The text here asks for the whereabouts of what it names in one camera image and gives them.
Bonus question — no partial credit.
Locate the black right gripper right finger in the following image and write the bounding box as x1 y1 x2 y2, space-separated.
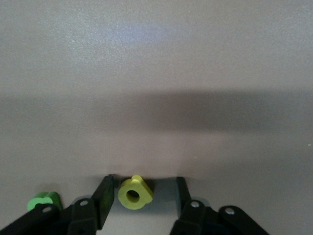
170 176 269 235

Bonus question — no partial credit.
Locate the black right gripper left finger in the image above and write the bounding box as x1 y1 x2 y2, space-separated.
0 174 115 235

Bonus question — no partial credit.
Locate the green foam letter b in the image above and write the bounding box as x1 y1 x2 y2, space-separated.
27 191 61 213

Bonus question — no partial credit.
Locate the yellow ring-shaped foam letter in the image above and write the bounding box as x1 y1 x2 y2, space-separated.
117 174 154 211

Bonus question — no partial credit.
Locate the brown table cover sheet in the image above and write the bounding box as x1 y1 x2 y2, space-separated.
0 0 313 235

